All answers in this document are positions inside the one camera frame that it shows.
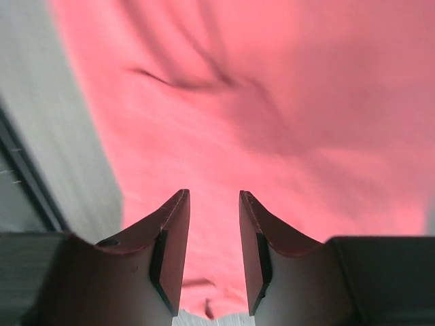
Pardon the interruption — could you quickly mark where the red t shirt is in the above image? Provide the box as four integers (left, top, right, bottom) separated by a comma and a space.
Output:
51, 1, 434, 319

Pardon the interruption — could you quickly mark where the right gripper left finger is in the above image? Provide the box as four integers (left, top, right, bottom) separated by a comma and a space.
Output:
1, 189, 190, 325

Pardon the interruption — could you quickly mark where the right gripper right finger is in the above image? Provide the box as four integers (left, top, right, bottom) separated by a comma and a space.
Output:
239, 191, 434, 325

